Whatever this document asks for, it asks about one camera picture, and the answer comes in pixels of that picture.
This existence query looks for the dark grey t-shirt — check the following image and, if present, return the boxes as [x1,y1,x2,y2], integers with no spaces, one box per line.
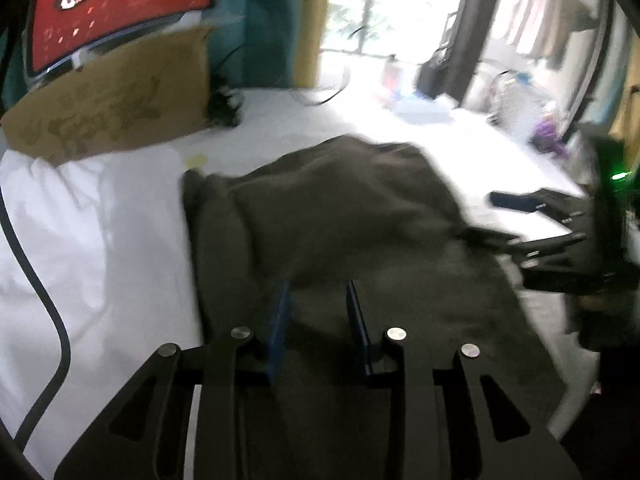
[180,133,569,480]

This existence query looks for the hanging pink clothes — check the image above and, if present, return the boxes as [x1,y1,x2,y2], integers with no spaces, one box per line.
[504,0,598,72]

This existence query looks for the purple toy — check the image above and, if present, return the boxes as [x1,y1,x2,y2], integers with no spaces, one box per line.
[529,118,568,158]

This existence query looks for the yellow curtain right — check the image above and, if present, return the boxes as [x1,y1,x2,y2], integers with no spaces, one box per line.
[608,84,639,167]

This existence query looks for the yellow curtain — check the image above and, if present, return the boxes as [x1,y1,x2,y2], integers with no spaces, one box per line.
[293,0,329,89]
[608,84,639,167]

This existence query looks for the white perforated basket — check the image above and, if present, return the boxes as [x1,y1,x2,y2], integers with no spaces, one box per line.
[491,74,547,143]

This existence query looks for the black charger adapter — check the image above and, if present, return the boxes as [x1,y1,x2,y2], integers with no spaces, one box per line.
[416,61,448,100]

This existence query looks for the white folded cloth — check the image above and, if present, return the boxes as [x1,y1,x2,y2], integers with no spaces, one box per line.
[1,145,202,478]

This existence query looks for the brown cardboard box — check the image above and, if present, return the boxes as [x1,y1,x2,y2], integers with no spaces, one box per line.
[1,26,212,166]

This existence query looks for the teal curtain left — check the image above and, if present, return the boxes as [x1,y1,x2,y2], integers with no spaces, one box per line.
[208,0,302,88]

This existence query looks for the yellow curtain left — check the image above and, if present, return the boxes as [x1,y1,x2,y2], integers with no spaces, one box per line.
[293,0,329,89]

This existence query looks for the red screen tablet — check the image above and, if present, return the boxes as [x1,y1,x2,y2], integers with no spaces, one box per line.
[23,0,216,79]

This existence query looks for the coiled black cable bundle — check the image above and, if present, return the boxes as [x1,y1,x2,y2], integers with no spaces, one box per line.
[205,84,246,129]

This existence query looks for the black thick cable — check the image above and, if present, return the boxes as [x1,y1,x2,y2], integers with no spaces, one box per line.
[0,186,73,451]

